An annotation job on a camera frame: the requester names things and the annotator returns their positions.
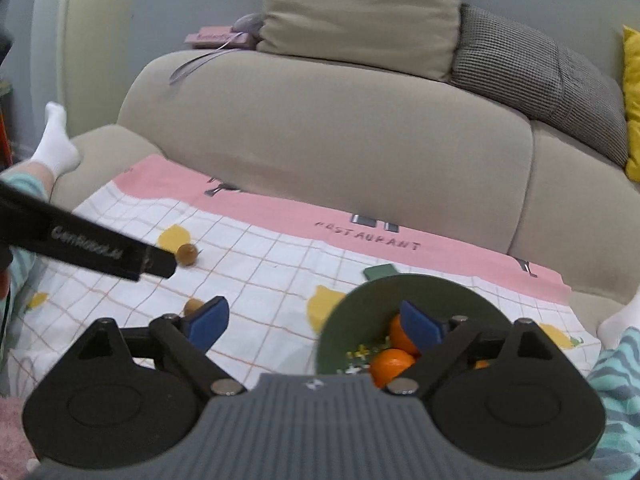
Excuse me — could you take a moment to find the mandarin in bowl right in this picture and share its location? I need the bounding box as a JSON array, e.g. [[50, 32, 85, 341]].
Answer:
[[474, 360, 490, 370]]

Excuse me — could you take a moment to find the mandarin in bowl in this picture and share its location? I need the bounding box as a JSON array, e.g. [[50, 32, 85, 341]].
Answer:
[[369, 348, 416, 388], [387, 314, 420, 356], [474, 360, 490, 370]]

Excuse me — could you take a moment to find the white sock left foot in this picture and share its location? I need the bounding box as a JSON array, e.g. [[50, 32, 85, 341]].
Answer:
[[30, 102, 82, 180]]

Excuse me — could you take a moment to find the white sock foot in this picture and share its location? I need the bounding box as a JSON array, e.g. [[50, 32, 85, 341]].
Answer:
[[597, 290, 640, 350], [30, 102, 82, 180]]

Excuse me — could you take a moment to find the mandarin in bowl centre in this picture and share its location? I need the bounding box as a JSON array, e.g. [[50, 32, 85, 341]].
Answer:
[[387, 314, 420, 356]]

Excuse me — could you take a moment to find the mandarin in bowl front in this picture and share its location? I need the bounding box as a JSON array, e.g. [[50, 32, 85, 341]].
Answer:
[[369, 348, 416, 388]]

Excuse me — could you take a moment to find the teal striped pyjama leg right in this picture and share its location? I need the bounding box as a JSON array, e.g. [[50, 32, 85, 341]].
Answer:
[[588, 327, 640, 479]]

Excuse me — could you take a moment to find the pink checkered tablecloth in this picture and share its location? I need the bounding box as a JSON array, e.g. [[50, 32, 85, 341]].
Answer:
[[1, 155, 601, 398]]

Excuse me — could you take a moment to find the white sock right foot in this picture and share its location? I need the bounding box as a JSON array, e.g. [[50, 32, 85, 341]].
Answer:
[[597, 290, 640, 350]]

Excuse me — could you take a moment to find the green ceramic bowl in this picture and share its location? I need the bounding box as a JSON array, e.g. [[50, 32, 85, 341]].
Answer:
[[314, 274, 511, 375]]

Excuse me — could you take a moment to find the green coaster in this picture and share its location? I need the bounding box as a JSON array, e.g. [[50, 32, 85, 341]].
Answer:
[[362, 263, 399, 282]]

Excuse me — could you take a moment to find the pink book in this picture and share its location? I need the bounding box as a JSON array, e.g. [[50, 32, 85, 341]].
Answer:
[[184, 26, 257, 50]]

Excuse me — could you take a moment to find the beige sofa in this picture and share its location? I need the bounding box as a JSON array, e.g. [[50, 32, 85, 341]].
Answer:
[[53, 51, 639, 332]]

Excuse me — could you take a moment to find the grey plush toy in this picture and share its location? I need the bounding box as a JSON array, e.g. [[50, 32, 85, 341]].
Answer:
[[231, 13, 264, 38]]

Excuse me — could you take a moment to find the grey houndstooth cushion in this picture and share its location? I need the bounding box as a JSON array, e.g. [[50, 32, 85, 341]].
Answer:
[[450, 4, 628, 167]]

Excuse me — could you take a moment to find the beige cushion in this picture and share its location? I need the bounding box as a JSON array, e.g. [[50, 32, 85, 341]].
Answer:
[[258, 0, 461, 80]]

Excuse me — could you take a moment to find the yellow cushion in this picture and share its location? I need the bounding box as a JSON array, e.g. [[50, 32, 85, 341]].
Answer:
[[623, 26, 640, 183]]

